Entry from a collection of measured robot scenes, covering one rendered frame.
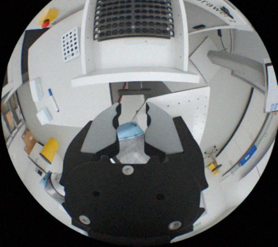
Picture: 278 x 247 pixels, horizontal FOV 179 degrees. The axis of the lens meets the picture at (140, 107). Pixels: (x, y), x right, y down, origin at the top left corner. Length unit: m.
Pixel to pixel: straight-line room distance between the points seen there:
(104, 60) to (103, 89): 0.14
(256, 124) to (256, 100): 0.58
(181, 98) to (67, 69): 0.49
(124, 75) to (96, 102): 0.26
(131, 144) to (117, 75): 0.18
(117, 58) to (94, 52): 0.07
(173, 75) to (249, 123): 2.90
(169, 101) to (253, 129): 2.76
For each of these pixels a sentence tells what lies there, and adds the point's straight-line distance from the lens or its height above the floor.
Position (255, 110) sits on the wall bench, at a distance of 2.96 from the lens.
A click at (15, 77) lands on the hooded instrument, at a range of 0.85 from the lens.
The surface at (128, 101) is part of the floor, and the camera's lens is 1.24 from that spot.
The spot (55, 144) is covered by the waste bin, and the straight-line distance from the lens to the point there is 2.77.
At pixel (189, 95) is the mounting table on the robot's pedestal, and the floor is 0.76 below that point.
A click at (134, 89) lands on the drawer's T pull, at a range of 0.21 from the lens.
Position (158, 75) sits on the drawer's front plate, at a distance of 0.19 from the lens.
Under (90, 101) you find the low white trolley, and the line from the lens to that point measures 0.44.
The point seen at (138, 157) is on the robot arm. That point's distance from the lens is 0.30.
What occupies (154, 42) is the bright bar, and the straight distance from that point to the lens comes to 0.27.
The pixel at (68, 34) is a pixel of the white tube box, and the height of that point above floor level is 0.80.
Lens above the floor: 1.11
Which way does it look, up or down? 61 degrees down
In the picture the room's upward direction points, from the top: 176 degrees clockwise
